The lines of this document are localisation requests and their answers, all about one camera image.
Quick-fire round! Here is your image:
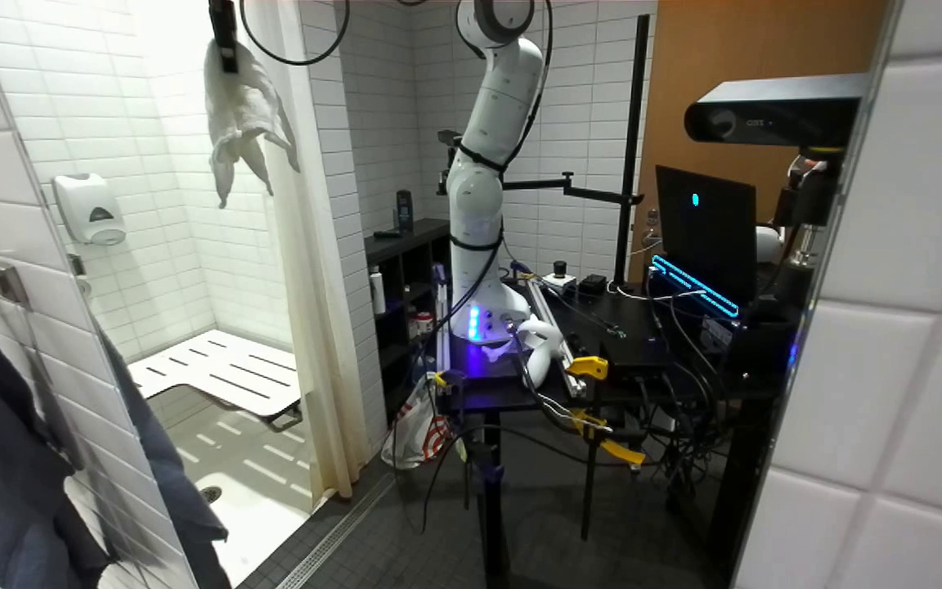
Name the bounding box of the white red plastic bag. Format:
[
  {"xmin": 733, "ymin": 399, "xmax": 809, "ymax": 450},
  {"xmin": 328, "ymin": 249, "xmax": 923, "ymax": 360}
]
[{"xmin": 379, "ymin": 373, "xmax": 470, "ymax": 473}]

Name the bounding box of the black vertical pole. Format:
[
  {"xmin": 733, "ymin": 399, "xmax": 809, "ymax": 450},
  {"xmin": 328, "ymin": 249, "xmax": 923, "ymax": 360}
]
[{"xmin": 608, "ymin": 9, "xmax": 651, "ymax": 288}]

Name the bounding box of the small black canister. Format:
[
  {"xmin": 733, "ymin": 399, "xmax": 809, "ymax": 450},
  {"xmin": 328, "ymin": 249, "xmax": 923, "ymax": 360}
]
[{"xmin": 389, "ymin": 187, "xmax": 419, "ymax": 237}]

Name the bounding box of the white slotted shower seat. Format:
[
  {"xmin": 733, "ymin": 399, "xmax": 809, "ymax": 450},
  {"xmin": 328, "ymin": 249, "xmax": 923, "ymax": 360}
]
[{"xmin": 123, "ymin": 325, "xmax": 308, "ymax": 425}]

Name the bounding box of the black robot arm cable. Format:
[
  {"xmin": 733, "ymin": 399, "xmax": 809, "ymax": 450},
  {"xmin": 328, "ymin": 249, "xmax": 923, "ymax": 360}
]
[{"xmin": 233, "ymin": 0, "xmax": 357, "ymax": 70}]

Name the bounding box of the white soap dispenser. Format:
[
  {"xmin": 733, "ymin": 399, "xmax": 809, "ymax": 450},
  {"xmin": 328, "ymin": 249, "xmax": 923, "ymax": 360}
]
[{"xmin": 48, "ymin": 171, "xmax": 131, "ymax": 249}]

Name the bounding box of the white face towel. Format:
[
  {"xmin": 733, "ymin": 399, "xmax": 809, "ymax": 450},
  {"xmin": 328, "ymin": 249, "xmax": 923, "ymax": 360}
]
[{"xmin": 200, "ymin": 39, "xmax": 305, "ymax": 214}]

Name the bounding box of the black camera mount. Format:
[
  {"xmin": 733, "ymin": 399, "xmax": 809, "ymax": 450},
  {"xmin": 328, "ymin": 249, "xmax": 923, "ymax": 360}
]
[{"xmin": 764, "ymin": 139, "xmax": 840, "ymax": 237}]

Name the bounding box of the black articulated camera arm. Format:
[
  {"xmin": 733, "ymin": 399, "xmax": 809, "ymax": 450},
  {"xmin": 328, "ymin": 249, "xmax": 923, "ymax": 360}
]
[{"xmin": 500, "ymin": 165, "xmax": 645, "ymax": 209}]

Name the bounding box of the small black white device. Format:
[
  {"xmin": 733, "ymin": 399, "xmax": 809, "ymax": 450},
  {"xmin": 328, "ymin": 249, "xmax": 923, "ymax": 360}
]
[{"xmin": 538, "ymin": 256, "xmax": 579, "ymax": 302}]

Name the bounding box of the white VR controller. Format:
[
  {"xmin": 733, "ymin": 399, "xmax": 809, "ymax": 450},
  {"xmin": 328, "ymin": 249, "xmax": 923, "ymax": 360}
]
[{"xmin": 518, "ymin": 314, "xmax": 576, "ymax": 389}]

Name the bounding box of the black shelf unit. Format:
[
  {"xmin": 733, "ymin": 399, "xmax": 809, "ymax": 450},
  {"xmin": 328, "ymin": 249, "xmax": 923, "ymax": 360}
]
[{"xmin": 361, "ymin": 215, "xmax": 453, "ymax": 425}]

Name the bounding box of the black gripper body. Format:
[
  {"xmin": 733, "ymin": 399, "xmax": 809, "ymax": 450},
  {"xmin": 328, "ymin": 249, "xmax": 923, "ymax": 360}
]
[{"xmin": 205, "ymin": 0, "xmax": 246, "ymax": 42}]

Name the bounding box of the blue bath towel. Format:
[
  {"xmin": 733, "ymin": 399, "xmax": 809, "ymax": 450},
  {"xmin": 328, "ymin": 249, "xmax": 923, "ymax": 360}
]
[{"xmin": 0, "ymin": 295, "xmax": 234, "ymax": 589}]

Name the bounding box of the white shower curtain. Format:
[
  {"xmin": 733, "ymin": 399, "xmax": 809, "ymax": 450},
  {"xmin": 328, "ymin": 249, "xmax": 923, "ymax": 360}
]
[{"xmin": 239, "ymin": 0, "xmax": 389, "ymax": 507}]

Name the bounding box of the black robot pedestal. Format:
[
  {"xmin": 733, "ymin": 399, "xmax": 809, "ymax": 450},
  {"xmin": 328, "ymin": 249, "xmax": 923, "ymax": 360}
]
[{"xmin": 434, "ymin": 366, "xmax": 546, "ymax": 589}]

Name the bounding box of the black equipment table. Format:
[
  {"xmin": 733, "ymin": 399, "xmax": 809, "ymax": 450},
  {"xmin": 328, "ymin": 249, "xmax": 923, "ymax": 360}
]
[{"xmin": 532, "ymin": 275, "xmax": 795, "ymax": 589}]

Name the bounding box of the yellow clamp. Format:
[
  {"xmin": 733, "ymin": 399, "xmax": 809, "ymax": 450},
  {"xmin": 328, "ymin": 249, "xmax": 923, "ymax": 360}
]
[
  {"xmin": 560, "ymin": 349, "xmax": 615, "ymax": 385},
  {"xmin": 562, "ymin": 401, "xmax": 651, "ymax": 473}
]

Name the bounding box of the black laptop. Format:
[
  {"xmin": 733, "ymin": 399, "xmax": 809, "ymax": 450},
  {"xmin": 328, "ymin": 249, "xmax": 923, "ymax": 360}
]
[{"xmin": 648, "ymin": 160, "xmax": 761, "ymax": 325}]

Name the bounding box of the black bar camera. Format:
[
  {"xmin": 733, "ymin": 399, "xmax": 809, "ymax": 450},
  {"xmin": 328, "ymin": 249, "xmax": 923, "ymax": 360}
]
[{"xmin": 679, "ymin": 70, "xmax": 871, "ymax": 150}]

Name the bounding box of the white bottle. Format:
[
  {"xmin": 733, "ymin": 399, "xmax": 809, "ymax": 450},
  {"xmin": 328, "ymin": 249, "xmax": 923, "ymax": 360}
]
[{"xmin": 367, "ymin": 262, "xmax": 389, "ymax": 321}]

